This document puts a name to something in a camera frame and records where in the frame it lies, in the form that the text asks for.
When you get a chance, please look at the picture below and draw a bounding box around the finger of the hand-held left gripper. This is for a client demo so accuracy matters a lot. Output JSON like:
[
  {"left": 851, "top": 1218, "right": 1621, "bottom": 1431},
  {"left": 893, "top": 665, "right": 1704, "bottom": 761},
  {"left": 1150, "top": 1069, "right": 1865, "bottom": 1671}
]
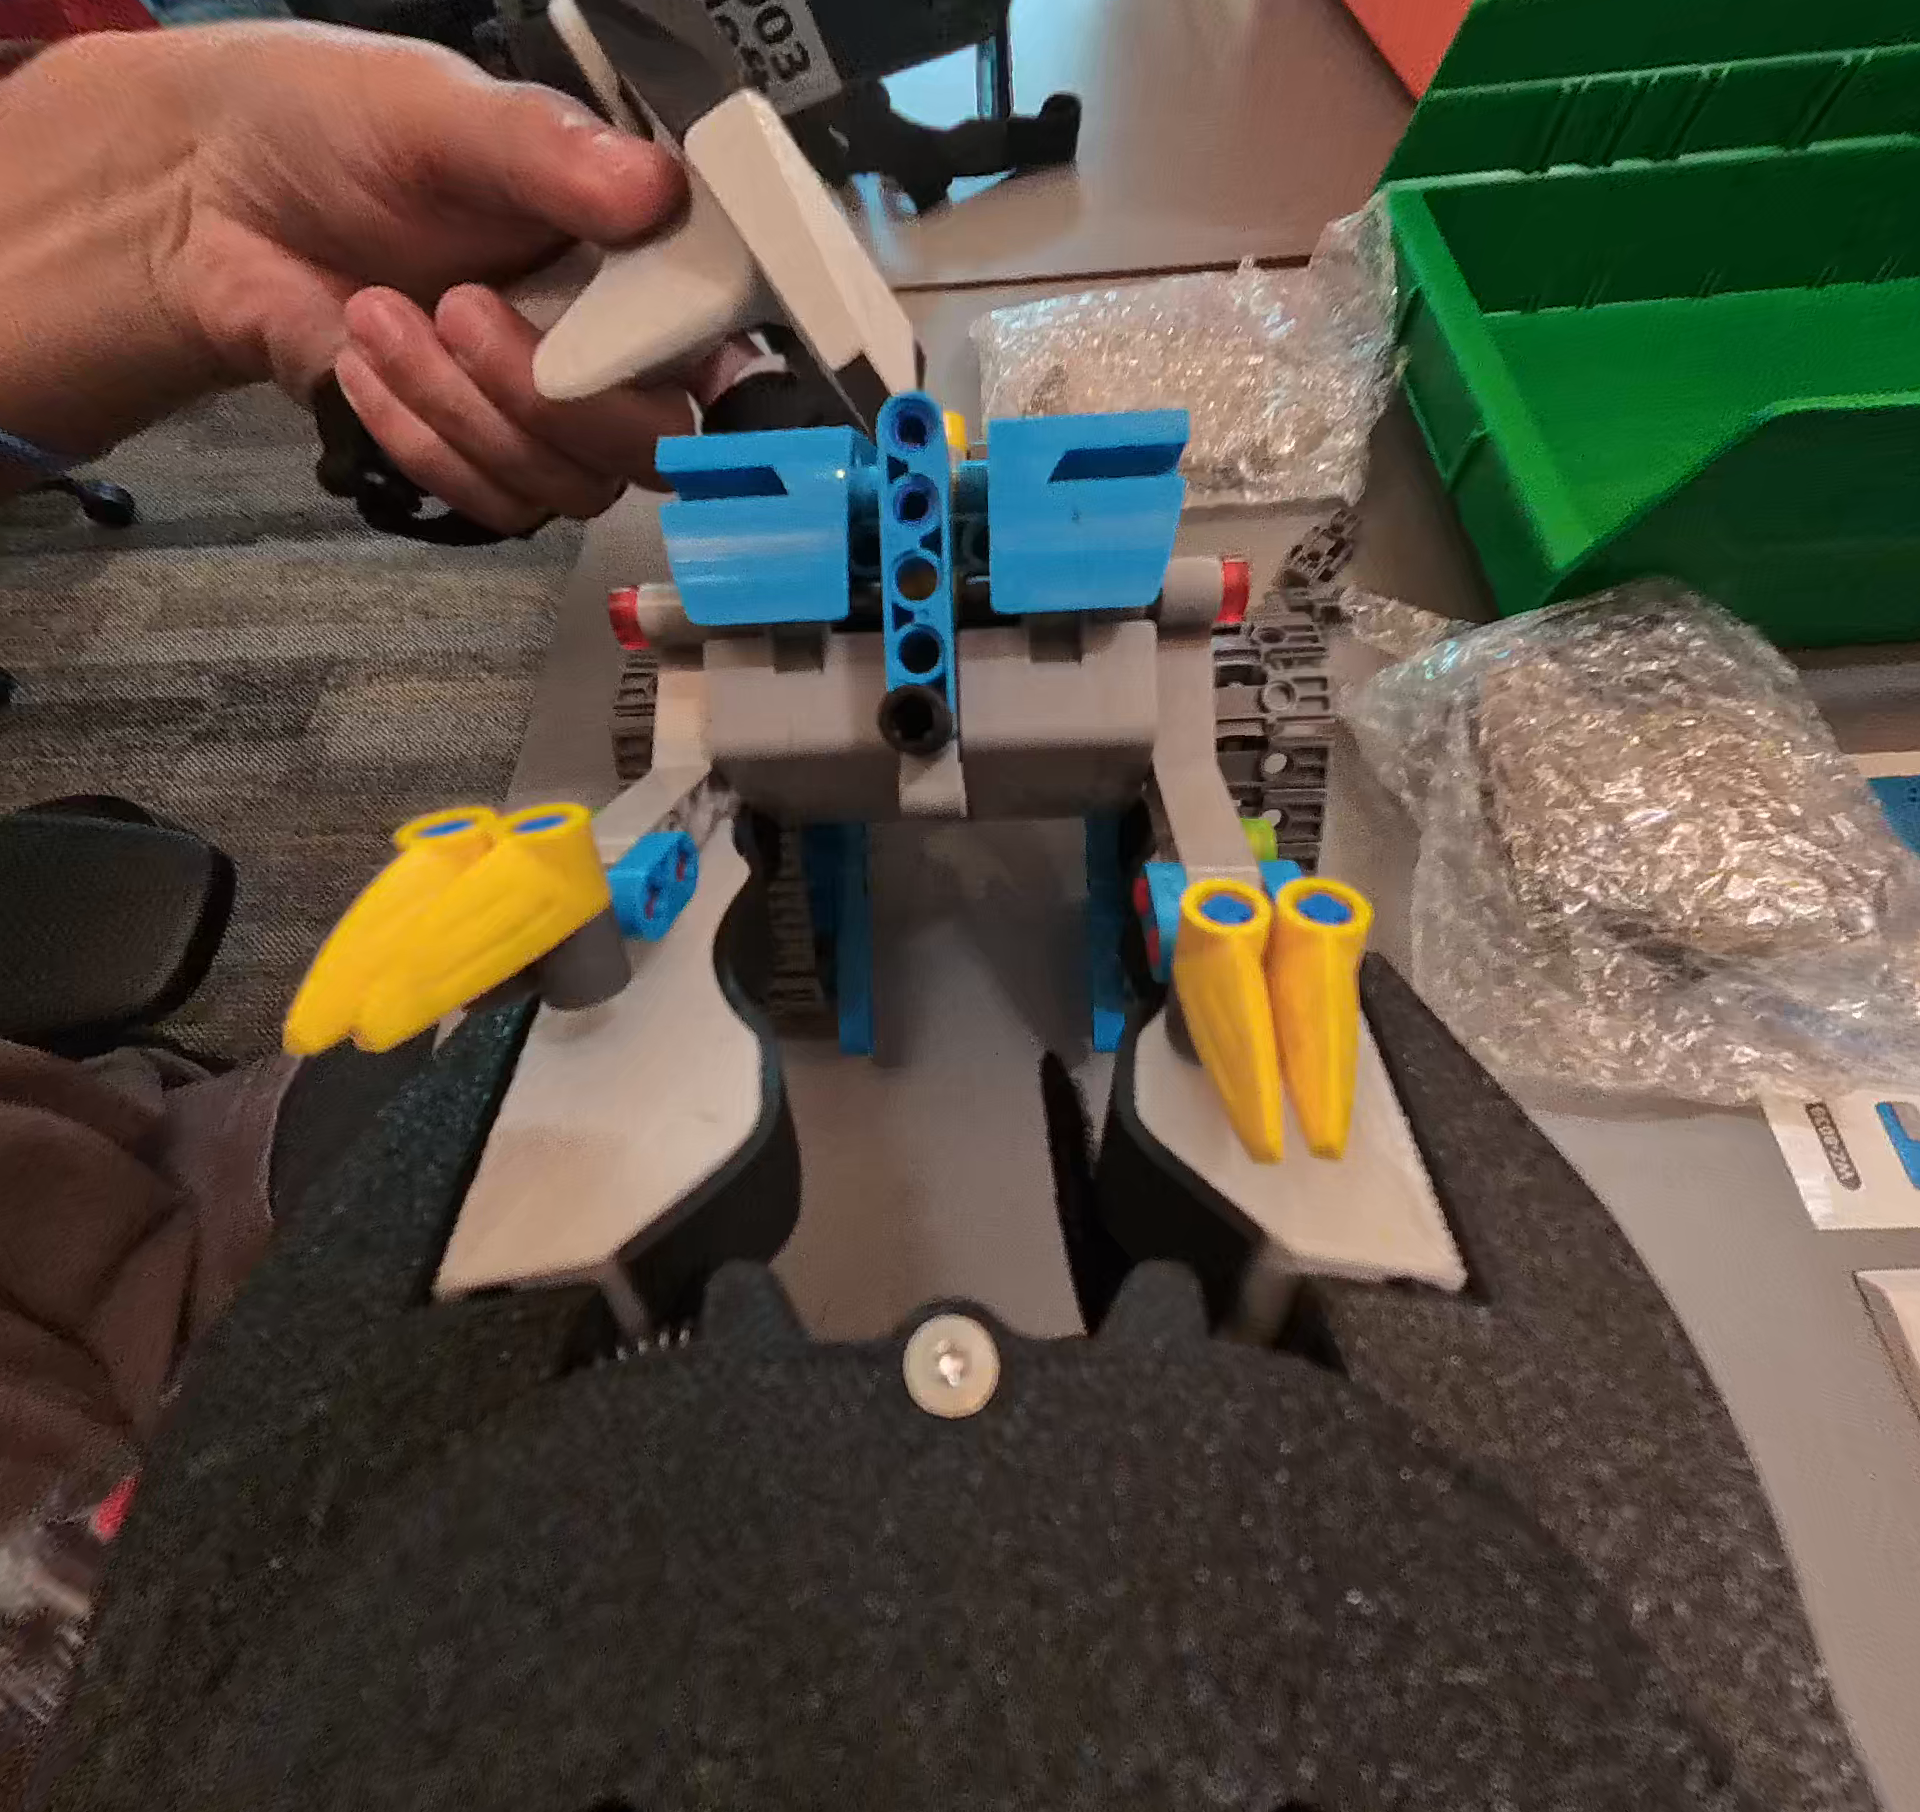
[
  {"left": 530, "top": 226, "right": 755, "bottom": 404},
  {"left": 681, "top": 89, "right": 927, "bottom": 436}
]

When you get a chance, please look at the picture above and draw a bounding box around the person's left hand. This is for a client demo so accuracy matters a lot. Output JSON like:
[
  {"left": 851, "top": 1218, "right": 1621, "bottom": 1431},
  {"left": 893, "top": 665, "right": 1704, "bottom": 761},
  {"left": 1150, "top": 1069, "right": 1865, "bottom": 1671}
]
[{"left": 0, "top": 20, "right": 694, "bottom": 543}]

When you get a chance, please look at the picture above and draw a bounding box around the small bubble wrap bag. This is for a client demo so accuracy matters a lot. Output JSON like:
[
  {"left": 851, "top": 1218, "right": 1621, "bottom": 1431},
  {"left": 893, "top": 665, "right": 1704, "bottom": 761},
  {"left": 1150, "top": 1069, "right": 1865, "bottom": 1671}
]
[{"left": 972, "top": 255, "right": 1407, "bottom": 514}]

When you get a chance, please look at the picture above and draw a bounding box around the blue white printed sheet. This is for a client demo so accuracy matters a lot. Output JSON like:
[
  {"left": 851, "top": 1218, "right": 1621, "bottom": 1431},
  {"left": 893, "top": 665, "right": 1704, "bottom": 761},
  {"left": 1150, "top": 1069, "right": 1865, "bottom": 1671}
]
[{"left": 1758, "top": 754, "right": 1920, "bottom": 1231}]

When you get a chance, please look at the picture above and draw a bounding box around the blue grey toy robot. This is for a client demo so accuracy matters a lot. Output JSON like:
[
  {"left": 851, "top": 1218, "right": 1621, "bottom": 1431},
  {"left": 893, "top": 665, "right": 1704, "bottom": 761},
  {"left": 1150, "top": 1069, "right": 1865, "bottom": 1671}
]
[{"left": 284, "top": 393, "right": 1378, "bottom": 1169}]

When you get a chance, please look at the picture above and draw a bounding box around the clear plastic wrapper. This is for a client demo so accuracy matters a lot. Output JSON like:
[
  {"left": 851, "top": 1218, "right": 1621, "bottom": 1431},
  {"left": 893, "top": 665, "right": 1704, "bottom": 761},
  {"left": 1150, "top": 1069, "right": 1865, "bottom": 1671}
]
[{"left": 0, "top": 1468, "right": 145, "bottom": 1708}]

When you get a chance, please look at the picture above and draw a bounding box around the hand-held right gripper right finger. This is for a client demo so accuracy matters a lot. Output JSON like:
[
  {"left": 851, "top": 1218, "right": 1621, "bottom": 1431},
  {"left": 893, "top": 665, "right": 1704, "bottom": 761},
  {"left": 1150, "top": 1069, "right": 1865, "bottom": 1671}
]
[{"left": 1100, "top": 995, "right": 1467, "bottom": 1339}]

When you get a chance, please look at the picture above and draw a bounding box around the grey desk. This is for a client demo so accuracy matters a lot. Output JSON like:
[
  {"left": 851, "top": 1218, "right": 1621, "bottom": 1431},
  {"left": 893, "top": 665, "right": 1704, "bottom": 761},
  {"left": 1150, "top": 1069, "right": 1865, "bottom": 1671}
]
[{"left": 517, "top": 0, "right": 1920, "bottom": 1812}]

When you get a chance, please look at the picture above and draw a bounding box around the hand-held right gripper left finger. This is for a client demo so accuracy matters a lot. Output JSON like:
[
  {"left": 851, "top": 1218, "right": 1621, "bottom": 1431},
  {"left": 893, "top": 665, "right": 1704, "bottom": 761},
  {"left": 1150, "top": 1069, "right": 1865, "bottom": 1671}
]
[{"left": 430, "top": 792, "right": 801, "bottom": 1339}]

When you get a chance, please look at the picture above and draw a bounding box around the large bubble wrap bag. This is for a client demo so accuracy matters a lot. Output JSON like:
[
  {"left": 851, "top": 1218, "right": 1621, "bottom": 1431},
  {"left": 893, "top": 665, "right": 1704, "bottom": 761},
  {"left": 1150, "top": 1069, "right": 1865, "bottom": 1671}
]
[{"left": 1346, "top": 578, "right": 1920, "bottom": 1114}]

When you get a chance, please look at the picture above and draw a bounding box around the green plastic bin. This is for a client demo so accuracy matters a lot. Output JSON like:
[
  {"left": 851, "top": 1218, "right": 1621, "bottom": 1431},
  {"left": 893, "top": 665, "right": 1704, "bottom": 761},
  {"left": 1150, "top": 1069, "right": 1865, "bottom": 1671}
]
[{"left": 1378, "top": 0, "right": 1920, "bottom": 656}]

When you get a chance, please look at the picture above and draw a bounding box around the white paper sheet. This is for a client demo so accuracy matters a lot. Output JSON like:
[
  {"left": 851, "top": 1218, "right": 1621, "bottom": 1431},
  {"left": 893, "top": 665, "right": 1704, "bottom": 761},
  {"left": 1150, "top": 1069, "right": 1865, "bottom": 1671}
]
[{"left": 1857, "top": 1264, "right": 1920, "bottom": 1383}]

